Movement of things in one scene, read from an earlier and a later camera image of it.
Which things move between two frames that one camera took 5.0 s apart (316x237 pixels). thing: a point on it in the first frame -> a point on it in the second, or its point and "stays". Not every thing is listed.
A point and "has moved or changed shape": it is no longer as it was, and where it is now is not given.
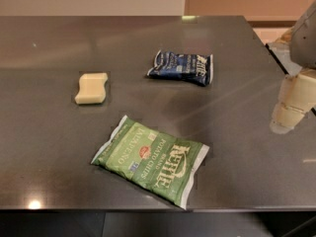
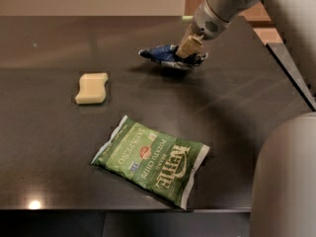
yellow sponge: (92, 88) stays
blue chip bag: (197, 68) has moved or changed shape
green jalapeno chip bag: (156, 163) stays
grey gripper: (305, 39) -> (207, 24)
